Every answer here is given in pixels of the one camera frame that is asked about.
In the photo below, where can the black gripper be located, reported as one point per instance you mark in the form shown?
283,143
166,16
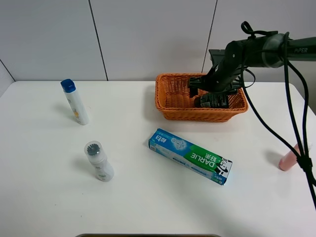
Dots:
224,71

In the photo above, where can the dark grey squeeze tube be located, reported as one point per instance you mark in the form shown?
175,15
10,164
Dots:
211,100

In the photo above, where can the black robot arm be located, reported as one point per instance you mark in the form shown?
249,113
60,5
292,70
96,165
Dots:
261,52

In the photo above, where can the orange wicker basket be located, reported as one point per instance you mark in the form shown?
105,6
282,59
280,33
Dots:
172,98

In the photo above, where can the blue green toothpaste box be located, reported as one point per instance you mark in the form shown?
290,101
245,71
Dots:
206,163

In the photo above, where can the pink bottle white cap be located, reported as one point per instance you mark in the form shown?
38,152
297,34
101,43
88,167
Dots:
290,159

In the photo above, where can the white bottle clear brush cap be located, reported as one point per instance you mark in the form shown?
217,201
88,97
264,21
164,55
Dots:
99,160

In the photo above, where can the white bottle blue cap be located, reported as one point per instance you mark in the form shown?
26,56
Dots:
75,101

